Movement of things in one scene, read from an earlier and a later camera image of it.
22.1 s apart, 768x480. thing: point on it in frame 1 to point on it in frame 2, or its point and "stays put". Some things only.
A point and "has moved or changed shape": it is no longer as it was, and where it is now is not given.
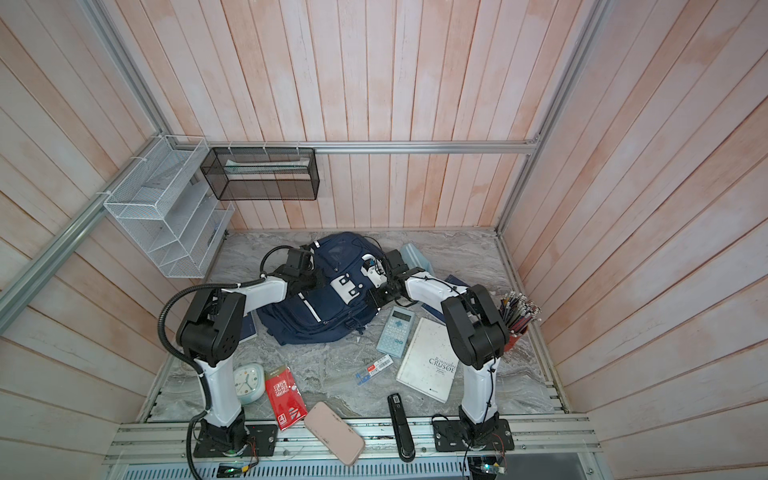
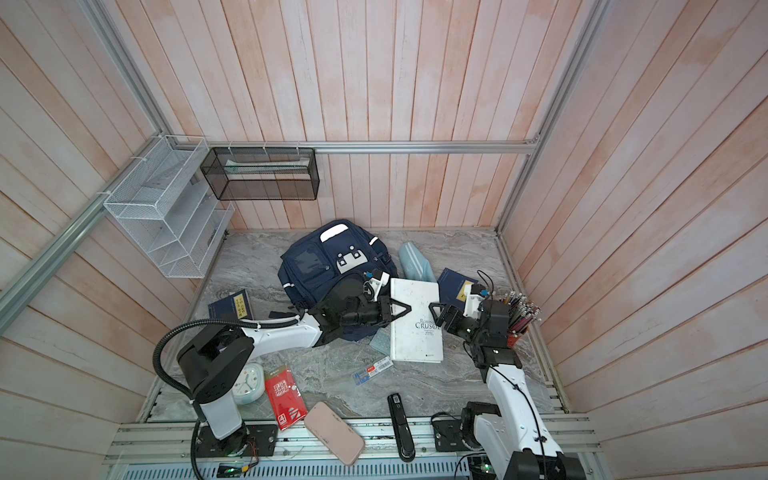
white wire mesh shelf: (158, 201) stays put
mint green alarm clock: (249, 382) stays put
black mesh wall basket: (263, 173) stays put
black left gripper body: (312, 280) to (369, 312)
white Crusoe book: (430, 362) has moved or changed shape
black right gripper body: (382, 294) to (468, 328)
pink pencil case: (335, 433) stays put
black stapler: (405, 445) stays put
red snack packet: (286, 398) stays put
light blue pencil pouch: (413, 258) stays put
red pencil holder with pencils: (518, 312) stays put
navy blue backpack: (339, 308) has moved or changed shape
